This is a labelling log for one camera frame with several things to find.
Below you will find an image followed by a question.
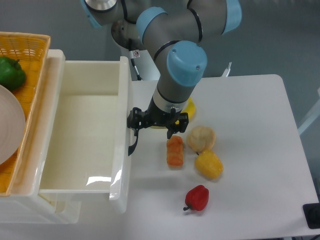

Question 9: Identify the round cream bread roll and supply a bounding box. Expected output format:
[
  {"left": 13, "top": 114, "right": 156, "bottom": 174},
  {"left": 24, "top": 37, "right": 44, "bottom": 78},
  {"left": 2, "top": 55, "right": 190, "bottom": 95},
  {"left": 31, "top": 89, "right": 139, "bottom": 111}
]
[{"left": 186, "top": 125, "right": 216, "bottom": 153}]

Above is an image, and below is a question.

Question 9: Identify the white metal frame right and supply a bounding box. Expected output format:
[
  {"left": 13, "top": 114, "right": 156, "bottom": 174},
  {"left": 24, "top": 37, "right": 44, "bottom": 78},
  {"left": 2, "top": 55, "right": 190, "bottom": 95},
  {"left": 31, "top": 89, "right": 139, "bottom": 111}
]
[{"left": 297, "top": 99, "right": 320, "bottom": 136}]

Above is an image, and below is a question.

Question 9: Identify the red bell pepper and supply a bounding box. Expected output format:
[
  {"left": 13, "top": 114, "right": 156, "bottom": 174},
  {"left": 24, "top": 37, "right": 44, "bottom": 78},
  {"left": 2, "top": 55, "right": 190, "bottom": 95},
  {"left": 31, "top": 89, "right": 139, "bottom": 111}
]
[{"left": 183, "top": 185, "right": 209, "bottom": 212}]

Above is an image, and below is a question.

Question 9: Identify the green bell pepper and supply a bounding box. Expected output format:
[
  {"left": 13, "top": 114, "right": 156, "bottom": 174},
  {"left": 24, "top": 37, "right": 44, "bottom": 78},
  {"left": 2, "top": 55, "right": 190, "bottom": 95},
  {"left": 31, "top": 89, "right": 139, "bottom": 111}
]
[{"left": 0, "top": 56, "right": 26, "bottom": 91}]

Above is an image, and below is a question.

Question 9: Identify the black top drawer handle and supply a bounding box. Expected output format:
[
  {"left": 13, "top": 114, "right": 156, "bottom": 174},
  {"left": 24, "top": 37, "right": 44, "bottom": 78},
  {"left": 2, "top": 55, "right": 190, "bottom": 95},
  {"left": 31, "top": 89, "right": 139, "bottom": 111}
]
[{"left": 128, "top": 129, "right": 139, "bottom": 156}]

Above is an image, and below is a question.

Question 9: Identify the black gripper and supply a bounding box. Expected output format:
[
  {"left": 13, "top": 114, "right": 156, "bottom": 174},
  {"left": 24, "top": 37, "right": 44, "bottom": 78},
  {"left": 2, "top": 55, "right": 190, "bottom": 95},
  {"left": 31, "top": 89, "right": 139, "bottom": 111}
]
[{"left": 127, "top": 99, "right": 189, "bottom": 145}]

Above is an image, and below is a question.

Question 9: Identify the yellow woven basket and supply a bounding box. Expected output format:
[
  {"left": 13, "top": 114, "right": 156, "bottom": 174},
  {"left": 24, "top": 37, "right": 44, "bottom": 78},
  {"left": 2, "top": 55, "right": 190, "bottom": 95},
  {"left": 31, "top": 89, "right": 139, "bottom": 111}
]
[{"left": 0, "top": 31, "right": 51, "bottom": 197}]

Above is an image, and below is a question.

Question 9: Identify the beige round plate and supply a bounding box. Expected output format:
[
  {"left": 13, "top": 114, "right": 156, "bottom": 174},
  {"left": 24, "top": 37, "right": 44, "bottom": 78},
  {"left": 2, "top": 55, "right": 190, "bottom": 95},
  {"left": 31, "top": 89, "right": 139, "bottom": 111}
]
[{"left": 0, "top": 85, "right": 26, "bottom": 164}]

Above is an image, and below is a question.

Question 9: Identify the yellow bell pepper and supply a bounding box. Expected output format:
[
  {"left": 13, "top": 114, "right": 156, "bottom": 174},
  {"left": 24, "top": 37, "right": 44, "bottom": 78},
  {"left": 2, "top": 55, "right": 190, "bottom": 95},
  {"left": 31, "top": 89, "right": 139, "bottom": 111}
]
[{"left": 194, "top": 149, "right": 224, "bottom": 179}]

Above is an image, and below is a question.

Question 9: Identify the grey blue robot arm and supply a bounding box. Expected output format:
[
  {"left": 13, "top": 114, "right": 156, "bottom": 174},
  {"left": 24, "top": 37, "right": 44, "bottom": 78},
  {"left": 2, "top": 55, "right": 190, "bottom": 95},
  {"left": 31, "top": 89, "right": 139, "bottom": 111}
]
[{"left": 81, "top": 0, "right": 242, "bottom": 138}]

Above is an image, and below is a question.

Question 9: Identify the yellow banana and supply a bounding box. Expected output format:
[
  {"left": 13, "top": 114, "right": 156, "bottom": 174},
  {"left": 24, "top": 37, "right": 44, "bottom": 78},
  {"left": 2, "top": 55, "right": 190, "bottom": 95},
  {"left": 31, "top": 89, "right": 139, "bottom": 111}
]
[{"left": 149, "top": 97, "right": 197, "bottom": 130}]

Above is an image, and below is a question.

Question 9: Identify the orange croissant bread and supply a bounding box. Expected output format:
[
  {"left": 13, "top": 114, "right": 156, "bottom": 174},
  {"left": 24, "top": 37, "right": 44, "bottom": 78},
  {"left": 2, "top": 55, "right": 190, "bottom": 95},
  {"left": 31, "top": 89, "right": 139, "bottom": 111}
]
[{"left": 166, "top": 135, "right": 184, "bottom": 168}]

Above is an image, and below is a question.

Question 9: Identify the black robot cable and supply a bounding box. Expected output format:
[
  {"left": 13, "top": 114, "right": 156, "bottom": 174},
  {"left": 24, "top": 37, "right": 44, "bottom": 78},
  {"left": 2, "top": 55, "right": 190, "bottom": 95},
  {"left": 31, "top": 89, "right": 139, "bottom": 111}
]
[{"left": 127, "top": 38, "right": 143, "bottom": 81}]

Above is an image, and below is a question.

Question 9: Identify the white drawer cabinet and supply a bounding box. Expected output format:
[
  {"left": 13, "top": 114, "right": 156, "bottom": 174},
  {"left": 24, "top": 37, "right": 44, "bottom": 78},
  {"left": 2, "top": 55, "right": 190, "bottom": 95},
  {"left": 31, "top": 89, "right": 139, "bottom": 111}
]
[{"left": 0, "top": 49, "right": 82, "bottom": 224}]

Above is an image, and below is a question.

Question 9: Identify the black device at edge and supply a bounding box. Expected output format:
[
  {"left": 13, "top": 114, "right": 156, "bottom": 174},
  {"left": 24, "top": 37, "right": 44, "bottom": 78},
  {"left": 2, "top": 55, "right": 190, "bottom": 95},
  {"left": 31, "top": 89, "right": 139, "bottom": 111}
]
[{"left": 302, "top": 203, "right": 320, "bottom": 229}]

